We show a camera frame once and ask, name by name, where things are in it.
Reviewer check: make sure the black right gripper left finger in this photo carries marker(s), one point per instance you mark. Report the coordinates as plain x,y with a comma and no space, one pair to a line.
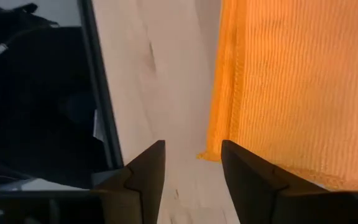
145,180

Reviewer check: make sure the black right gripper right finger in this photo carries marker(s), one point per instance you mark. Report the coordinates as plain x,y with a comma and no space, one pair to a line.
250,180

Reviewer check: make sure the orange microfiber towel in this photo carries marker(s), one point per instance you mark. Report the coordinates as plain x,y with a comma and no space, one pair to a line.
291,93

